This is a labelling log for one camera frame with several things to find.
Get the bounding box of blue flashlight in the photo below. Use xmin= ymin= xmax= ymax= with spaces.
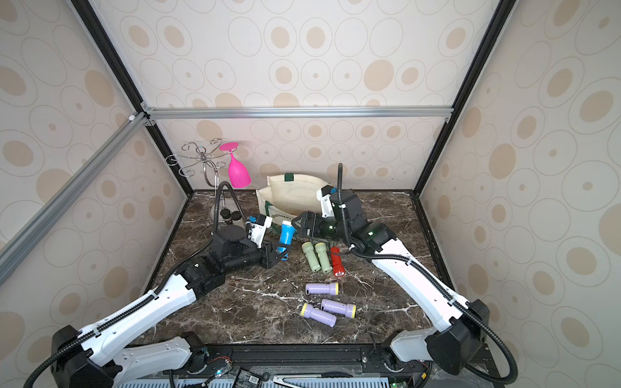
xmin=277 ymin=220 xmax=295 ymax=257

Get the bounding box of green flashlight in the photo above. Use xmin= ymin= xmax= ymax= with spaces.
xmin=302 ymin=242 xmax=321 ymax=272
xmin=315 ymin=242 xmax=332 ymax=273

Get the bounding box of purple flashlight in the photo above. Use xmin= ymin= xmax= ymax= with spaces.
xmin=305 ymin=282 xmax=340 ymax=296
xmin=300 ymin=303 xmax=336 ymax=328
xmin=321 ymin=299 xmax=357 ymax=318

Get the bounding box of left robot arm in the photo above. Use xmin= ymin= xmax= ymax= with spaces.
xmin=24 ymin=212 xmax=290 ymax=387

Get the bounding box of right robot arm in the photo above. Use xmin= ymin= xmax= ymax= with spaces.
xmin=292 ymin=176 xmax=518 ymax=385

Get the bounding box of cream canvas tote bag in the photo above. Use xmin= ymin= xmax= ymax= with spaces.
xmin=256 ymin=173 xmax=328 ymax=228

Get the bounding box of dark small bottle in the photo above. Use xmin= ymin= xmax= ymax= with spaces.
xmin=219 ymin=208 xmax=232 ymax=225

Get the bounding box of small red flashlight right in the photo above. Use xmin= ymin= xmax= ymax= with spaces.
xmin=330 ymin=247 xmax=346 ymax=278

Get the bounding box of purple flashlight bottom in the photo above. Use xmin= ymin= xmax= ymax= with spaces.
xmin=300 ymin=303 xmax=336 ymax=328

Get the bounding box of pink plastic wine glass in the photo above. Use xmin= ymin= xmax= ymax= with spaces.
xmin=219 ymin=142 xmax=252 ymax=189

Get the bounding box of chrome wine glass rack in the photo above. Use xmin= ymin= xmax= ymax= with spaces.
xmin=165 ymin=138 xmax=244 ymax=221

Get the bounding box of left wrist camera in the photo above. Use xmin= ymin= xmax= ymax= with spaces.
xmin=247 ymin=214 xmax=273 ymax=248

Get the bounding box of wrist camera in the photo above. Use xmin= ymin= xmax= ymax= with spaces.
xmin=316 ymin=185 xmax=336 ymax=218
xmin=247 ymin=214 xmax=273 ymax=248

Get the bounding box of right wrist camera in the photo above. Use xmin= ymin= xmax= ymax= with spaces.
xmin=316 ymin=185 xmax=336 ymax=218

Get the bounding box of horizontal aluminium rail back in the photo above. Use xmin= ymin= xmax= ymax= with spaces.
xmin=147 ymin=106 xmax=453 ymax=120

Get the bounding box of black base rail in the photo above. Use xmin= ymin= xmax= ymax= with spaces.
xmin=86 ymin=343 xmax=506 ymax=388

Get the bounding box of aluminium rail left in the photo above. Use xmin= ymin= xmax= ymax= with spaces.
xmin=1 ymin=113 xmax=146 ymax=282

